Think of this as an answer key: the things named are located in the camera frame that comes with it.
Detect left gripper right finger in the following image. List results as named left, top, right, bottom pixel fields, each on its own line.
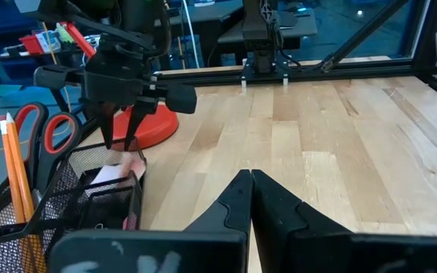
left=251, top=168, right=437, bottom=273

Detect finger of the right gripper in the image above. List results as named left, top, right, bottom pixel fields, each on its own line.
left=123, top=96, right=159, bottom=152
left=88, top=101, right=120, bottom=151

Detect black mesh desk organizer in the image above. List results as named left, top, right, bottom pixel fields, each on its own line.
left=0, top=136, right=148, bottom=273

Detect orange pencil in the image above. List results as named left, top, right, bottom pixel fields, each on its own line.
left=5, top=111, right=49, bottom=273
left=0, top=115, right=28, bottom=224

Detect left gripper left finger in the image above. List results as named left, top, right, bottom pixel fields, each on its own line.
left=183, top=168, right=253, bottom=236

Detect black aluminium table frame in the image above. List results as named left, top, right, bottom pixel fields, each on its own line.
left=153, top=0, right=437, bottom=109

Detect black red-handled scissors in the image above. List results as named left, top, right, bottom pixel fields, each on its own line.
left=13, top=101, right=83, bottom=198

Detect red desk lamp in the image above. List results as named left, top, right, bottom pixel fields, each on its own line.
left=59, top=20, right=180, bottom=151

